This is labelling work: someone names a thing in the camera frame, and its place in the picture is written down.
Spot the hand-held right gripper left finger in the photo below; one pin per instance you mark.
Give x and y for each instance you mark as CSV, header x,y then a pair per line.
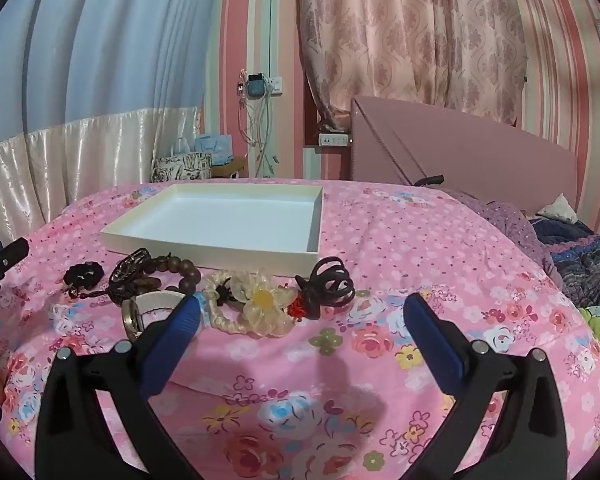
x,y
172,342

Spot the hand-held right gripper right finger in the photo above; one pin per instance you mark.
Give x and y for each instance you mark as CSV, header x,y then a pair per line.
x,y
436,345

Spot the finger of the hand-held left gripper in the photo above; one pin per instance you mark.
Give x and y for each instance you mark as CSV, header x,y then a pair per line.
x,y
7,257

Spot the white shallow tray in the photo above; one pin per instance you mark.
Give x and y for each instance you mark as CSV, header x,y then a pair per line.
x,y
220,215

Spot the cream pearl scrunchie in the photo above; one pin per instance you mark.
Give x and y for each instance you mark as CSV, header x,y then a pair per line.
x,y
220,317

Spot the pink floral bedsheet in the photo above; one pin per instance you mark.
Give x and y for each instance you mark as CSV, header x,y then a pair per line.
x,y
380,240

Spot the cream satin curtain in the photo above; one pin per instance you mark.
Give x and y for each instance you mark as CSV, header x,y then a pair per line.
x,y
80,160

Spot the black hair claw clip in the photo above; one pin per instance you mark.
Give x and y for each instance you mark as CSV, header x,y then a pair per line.
x,y
330,282

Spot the purple dotted blanket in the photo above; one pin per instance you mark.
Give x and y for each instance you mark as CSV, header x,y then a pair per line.
x,y
510,225

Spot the dark blue patterned blanket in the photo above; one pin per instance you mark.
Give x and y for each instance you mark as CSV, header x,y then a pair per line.
x,y
585,265

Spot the black and white patterned bag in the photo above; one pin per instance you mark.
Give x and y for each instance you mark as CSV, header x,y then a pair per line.
x,y
180,167

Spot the cardboard box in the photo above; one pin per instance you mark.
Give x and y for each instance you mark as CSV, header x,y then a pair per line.
x,y
230,170

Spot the white pillow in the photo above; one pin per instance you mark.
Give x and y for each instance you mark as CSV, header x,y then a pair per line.
x,y
560,209

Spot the light blue gift bag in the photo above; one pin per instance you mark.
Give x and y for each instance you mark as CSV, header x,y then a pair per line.
x,y
215,147

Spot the pink headboard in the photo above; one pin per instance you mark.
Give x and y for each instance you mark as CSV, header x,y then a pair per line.
x,y
480,150

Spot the white power strip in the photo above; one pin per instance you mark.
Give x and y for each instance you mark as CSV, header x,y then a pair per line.
x,y
333,139

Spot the blue curtain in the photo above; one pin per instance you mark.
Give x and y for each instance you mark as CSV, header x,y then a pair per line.
x,y
90,40

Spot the blue charger device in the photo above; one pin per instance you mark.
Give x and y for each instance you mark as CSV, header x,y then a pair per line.
x,y
256,86

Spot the pink patterned curtain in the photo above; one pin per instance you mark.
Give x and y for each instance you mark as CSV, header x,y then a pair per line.
x,y
410,35

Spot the white wall socket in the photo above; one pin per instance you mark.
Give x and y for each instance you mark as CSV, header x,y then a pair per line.
x,y
277,86

